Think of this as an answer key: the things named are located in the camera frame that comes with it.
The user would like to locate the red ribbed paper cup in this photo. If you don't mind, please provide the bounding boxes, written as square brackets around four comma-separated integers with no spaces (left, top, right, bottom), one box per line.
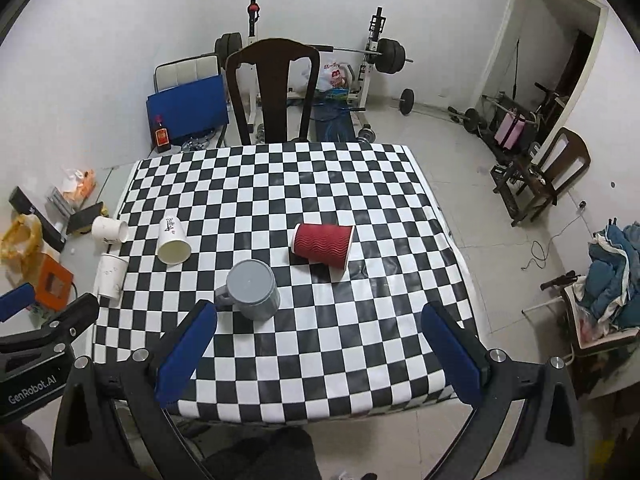
[291,222,356,270]

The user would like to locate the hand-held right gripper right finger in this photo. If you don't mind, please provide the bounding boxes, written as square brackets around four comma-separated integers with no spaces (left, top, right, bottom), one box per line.
[420,301,588,480]

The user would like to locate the long black box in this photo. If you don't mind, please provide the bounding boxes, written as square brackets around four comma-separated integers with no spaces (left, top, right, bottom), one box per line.
[9,186,68,253]

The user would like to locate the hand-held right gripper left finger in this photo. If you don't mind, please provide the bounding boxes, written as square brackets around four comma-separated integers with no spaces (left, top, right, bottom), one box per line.
[51,300,218,480]

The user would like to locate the yellow plastic bag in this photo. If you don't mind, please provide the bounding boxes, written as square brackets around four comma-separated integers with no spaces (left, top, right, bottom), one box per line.
[0,214,44,277]

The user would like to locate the white door frame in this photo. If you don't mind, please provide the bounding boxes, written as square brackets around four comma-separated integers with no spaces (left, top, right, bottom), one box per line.
[470,0,608,111]

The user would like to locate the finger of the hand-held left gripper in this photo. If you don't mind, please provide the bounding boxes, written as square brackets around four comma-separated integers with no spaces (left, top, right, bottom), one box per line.
[0,292,100,361]
[0,282,37,322]

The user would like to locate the barbell with black plates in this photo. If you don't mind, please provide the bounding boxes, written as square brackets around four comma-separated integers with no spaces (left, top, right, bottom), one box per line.
[215,32,414,76]

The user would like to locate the brown wooden chair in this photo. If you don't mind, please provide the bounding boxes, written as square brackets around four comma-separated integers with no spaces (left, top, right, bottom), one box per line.
[492,127,592,226]

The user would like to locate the liquor bottle red label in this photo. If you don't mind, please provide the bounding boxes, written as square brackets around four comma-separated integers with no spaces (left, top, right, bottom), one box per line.
[153,114,172,153]

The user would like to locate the black yellow box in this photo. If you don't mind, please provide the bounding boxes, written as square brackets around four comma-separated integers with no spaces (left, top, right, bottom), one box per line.
[66,201,109,235]

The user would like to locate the pink bag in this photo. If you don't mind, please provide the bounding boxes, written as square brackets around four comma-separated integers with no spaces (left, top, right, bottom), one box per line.
[494,112,527,150]

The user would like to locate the pile of blue clothes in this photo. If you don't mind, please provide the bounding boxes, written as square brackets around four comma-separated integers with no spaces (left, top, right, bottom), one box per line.
[587,220,640,331]

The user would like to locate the white padded chair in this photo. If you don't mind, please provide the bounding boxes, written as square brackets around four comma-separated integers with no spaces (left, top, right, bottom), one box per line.
[154,55,223,93]

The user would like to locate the person's left forearm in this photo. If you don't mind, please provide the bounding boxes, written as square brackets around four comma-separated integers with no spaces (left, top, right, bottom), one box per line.
[0,417,53,480]

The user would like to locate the orange box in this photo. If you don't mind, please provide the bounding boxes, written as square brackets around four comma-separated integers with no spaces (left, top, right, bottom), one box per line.
[35,255,75,311]

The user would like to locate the white printed paper cup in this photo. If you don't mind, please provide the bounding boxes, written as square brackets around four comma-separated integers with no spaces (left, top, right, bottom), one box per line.
[157,215,192,265]

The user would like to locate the long dumbbell bar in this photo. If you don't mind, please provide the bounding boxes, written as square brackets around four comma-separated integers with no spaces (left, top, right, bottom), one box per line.
[399,88,482,134]

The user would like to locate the blue board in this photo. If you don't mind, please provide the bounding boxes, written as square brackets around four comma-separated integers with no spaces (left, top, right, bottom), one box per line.
[146,74,231,140]

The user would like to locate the white weight bench rack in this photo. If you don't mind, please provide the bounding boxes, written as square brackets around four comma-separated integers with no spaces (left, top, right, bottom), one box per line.
[245,0,387,113]

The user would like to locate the grey mug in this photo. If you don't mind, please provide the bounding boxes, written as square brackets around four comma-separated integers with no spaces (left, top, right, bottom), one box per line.
[215,259,280,322]

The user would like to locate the floor cable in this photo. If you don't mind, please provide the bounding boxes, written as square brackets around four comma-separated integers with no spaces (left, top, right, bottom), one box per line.
[522,202,587,271]

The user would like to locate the white red plastic bag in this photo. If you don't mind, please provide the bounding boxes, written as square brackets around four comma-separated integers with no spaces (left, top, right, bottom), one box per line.
[299,60,354,94]

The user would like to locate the orange white plastic bag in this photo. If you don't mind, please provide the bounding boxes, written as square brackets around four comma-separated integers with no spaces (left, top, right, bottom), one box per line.
[60,167,97,199]

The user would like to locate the dark wooden chair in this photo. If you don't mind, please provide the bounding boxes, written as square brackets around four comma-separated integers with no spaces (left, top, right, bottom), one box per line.
[225,38,321,146]

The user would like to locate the black white checkered tablecloth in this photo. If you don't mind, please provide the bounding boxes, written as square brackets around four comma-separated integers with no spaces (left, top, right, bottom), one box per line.
[91,141,481,423]

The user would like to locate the person's dark trousers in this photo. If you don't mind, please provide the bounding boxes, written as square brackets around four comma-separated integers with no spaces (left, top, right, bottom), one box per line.
[204,427,322,480]

